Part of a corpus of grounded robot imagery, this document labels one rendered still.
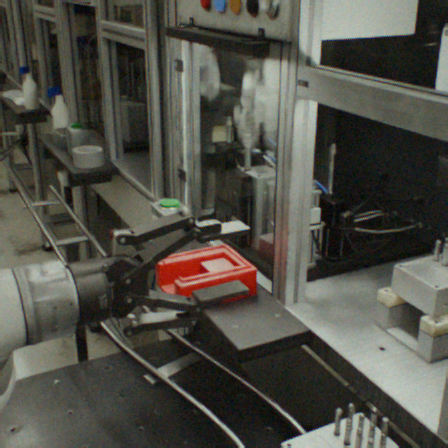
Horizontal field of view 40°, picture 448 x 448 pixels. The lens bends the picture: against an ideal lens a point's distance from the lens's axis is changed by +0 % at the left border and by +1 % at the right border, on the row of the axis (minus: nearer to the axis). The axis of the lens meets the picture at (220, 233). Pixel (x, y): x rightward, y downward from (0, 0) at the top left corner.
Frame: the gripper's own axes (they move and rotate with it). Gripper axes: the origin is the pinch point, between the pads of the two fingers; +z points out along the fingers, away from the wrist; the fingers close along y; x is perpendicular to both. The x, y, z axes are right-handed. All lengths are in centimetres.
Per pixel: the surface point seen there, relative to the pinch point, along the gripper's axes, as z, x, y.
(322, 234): 37.2, 29.8, -14.6
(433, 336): 32.0, -6.6, -16.7
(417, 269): 35.6, 1.8, -9.9
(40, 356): -3, 163, -112
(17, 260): 5, 262, -112
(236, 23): 20.5, 36.3, 26.2
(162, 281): 3.9, 34.2, -19.6
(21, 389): -23, 48, -44
